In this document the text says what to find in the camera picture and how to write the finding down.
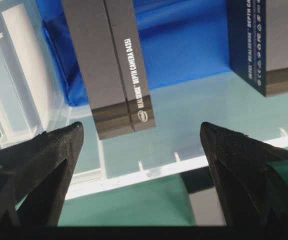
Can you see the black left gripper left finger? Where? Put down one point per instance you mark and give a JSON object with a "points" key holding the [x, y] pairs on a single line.
{"points": [[35, 176]]}

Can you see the clear plastic storage case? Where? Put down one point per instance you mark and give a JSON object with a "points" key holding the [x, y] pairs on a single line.
{"points": [[31, 97]]}

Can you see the black camera box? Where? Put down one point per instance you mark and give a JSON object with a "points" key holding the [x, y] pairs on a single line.
{"points": [[107, 45], [258, 43]]}

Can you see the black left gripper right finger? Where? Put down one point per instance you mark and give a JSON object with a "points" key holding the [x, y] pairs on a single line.
{"points": [[250, 177]]}

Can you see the green table cloth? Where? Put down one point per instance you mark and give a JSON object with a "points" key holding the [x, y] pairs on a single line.
{"points": [[134, 207]]}

